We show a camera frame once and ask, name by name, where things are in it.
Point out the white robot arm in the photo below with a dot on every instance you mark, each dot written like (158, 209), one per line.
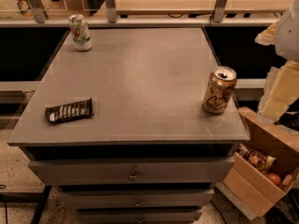
(282, 86)

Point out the orange soda can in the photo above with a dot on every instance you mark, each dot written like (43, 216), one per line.
(219, 90)

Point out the green and white soda can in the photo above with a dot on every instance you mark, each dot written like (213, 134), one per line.
(80, 32)

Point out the grey drawer cabinet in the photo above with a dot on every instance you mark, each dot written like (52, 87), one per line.
(147, 87)

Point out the dark chocolate bar wrapper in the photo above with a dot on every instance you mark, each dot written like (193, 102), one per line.
(69, 112)

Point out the top grey drawer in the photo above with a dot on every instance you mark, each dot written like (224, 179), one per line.
(132, 171)

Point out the grey drawer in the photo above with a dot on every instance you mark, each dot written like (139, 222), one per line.
(138, 216)
(132, 171)
(136, 198)

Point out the bottom grey drawer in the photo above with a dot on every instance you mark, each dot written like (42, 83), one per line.
(138, 216)

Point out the middle grey drawer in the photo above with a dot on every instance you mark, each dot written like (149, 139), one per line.
(136, 198)

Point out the crinkled snack bag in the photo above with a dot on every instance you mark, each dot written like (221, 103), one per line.
(262, 162)

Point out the open cardboard box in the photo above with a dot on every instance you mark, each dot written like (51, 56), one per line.
(251, 187)

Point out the red apple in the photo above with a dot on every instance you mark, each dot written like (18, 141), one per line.
(274, 178)

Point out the right metal bracket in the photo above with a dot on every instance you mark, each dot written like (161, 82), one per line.
(218, 12)

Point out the metal bracket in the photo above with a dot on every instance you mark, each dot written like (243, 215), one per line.
(218, 12)
(111, 11)
(38, 11)

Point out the middle metal bracket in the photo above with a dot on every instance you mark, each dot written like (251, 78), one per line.
(111, 11)

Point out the left metal bracket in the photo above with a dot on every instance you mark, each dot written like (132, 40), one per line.
(38, 11)

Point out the grey metal rail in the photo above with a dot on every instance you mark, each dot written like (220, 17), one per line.
(148, 22)

